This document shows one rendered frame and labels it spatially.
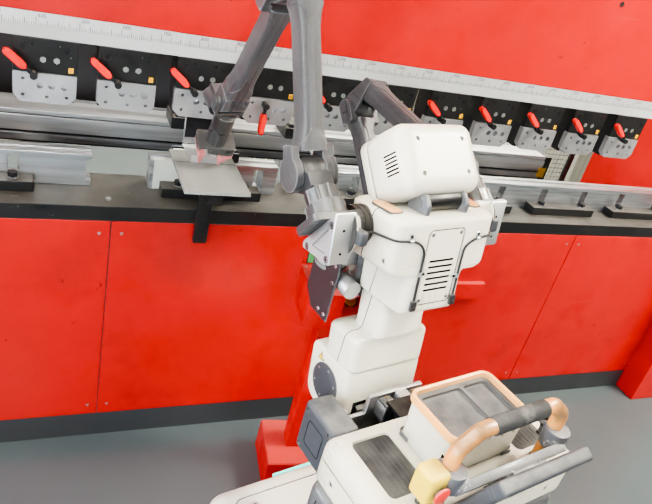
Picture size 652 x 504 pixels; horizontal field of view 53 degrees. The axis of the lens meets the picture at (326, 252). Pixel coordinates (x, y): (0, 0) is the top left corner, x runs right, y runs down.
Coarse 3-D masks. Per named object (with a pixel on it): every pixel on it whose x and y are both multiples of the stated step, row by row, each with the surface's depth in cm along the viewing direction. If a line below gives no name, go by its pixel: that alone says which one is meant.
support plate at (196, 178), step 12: (180, 156) 189; (216, 156) 195; (180, 168) 182; (192, 168) 184; (204, 168) 186; (216, 168) 187; (228, 168) 189; (180, 180) 176; (192, 180) 177; (204, 180) 179; (216, 180) 181; (228, 180) 182; (240, 180) 184; (192, 192) 172; (204, 192) 173; (216, 192) 175; (228, 192) 176; (240, 192) 178
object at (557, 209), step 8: (528, 208) 248; (536, 208) 246; (544, 208) 248; (552, 208) 249; (560, 208) 251; (568, 208) 253; (576, 208) 255; (584, 208) 257; (576, 216) 256; (584, 216) 257
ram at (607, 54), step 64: (0, 0) 155; (64, 0) 160; (128, 0) 164; (192, 0) 170; (384, 0) 187; (448, 0) 194; (512, 0) 201; (576, 0) 209; (640, 0) 217; (448, 64) 205; (512, 64) 213; (576, 64) 222; (640, 64) 232
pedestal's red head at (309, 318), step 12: (300, 276) 196; (300, 288) 195; (336, 288) 189; (300, 300) 194; (336, 300) 187; (300, 312) 192; (312, 312) 187; (336, 312) 189; (348, 312) 194; (312, 324) 190; (324, 324) 191
